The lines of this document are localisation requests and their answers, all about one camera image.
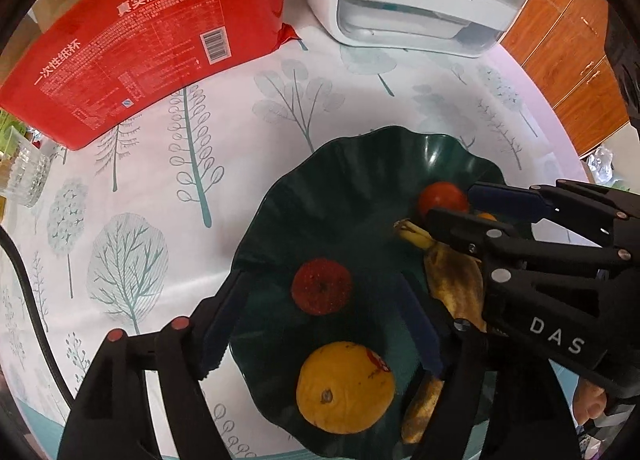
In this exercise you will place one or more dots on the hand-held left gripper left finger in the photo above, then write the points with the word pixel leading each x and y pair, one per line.
pixel 217 340

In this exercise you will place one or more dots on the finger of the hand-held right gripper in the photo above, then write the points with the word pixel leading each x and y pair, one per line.
pixel 500 200
pixel 465 230

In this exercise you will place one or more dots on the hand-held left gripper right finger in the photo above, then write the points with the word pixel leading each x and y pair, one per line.
pixel 417 325

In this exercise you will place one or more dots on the red cherry tomato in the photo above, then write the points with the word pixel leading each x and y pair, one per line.
pixel 440 197

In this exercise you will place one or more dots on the overripe brown banana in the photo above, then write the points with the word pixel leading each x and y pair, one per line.
pixel 450 280

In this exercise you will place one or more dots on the large yellow citrus fruit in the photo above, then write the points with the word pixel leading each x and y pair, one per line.
pixel 340 390

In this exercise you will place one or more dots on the small red apple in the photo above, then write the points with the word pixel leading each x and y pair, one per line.
pixel 321 286

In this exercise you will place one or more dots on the dark green scalloped plate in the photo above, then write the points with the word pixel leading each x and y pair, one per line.
pixel 350 200

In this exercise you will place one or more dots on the person's right hand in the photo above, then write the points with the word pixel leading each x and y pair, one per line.
pixel 587 405

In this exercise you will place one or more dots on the clear plastic bag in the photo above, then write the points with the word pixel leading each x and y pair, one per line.
pixel 602 165

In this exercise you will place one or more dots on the tree print tablecloth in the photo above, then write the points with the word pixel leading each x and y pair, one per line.
pixel 150 190

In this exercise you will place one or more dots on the clear glass tumbler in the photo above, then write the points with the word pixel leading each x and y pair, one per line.
pixel 25 175

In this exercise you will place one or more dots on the red paper cup bag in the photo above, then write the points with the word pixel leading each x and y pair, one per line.
pixel 125 40

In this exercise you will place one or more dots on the wooden wall cabinets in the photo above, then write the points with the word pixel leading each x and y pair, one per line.
pixel 575 65

